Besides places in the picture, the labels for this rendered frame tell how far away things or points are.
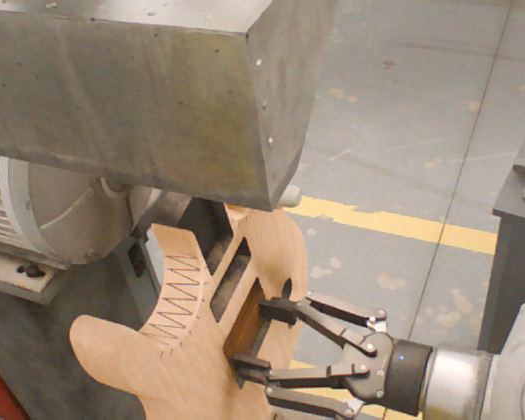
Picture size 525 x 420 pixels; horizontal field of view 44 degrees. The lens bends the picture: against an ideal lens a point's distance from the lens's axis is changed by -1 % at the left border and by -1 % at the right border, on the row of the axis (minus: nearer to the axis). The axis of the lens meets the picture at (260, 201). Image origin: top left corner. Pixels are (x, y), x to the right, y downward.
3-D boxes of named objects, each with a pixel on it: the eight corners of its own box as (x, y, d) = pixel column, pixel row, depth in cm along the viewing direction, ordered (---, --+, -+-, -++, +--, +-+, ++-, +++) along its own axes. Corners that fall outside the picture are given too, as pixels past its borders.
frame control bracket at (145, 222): (122, 235, 103) (115, 217, 100) (178, 162, 115) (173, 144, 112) (142, 240, 101) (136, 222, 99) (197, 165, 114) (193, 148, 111)
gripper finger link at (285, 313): (291, 311, 74) (293, 306, 75) (237, 297, 77) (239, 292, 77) (295, 325, 76) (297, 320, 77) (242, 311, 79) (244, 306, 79)
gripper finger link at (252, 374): (285, 380, 71) (275, 405, 69) (243, 369, 73) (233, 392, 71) (283, 374, 70) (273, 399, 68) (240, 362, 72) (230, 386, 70)
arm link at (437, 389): (487, 378, 71) (433, 364, 73) (495, 336, 64) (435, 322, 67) (471, 456, 66) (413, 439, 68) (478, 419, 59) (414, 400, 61)
